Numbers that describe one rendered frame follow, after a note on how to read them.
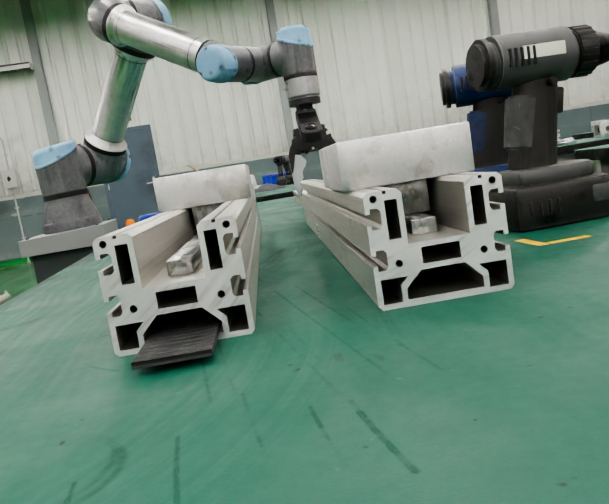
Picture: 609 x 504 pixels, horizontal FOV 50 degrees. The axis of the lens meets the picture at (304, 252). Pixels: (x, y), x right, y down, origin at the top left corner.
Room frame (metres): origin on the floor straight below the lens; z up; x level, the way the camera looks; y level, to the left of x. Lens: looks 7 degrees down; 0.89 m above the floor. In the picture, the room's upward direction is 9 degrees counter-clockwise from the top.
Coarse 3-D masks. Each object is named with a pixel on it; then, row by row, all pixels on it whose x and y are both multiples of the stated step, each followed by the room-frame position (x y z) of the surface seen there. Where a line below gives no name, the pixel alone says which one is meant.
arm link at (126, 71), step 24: (144, 0) 1.67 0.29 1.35; (120, 48) 1.69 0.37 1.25; (120, 72) 1.72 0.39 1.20; (120, 96) 1.75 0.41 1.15; (96, 120) 1.80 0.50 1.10; (120, 120) 1.79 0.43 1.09; (96, 144) 1.80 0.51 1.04; (120, 144) 1.83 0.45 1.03; (96, 168) 1.79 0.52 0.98; (120, 168) 1.87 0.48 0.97
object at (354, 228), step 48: (336, 192) 0.62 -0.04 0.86; (384, 192) 0.46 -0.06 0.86; (432, 192) 0.55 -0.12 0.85; (480, 192) 0.46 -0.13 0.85; (336, 240) 0.70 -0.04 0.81; (384, 240) 0.46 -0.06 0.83; (432, 240) 0.46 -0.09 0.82; (480, 240) 0.46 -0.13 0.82; (384, 288) 0.51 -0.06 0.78; (432, 288) 0.48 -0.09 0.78; (480, 288) 0.46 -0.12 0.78
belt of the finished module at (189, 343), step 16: (176, 320) 0.49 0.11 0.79; (192, 320) 0.48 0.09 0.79; (208, 320) 0.47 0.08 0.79; (160, 336) 0.45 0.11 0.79; (176, 336) 0.44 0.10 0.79; (192, 336) 0.43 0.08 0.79; (208, 336) 0.42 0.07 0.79; (144, 352) 0.41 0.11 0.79; (160, 352) 0.40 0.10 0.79; (176, 352) 0.39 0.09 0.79; (192, 352) 0.39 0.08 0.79; (208, 352) 0.39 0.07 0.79
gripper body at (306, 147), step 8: (312, 96) 1.43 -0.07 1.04; (296, 104) 1.43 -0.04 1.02; (304, 104) 1.45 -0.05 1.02; (312, 104) 1.48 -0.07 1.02; (296, 128) 1.43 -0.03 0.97; (296, 136) 1.43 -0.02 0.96; (296, 144) 1.43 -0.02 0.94; (304, 144) 1.43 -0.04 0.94; (312, 144) 1.43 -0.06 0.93; (320, 144) 1.43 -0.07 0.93; (304, 152) 1.49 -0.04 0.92
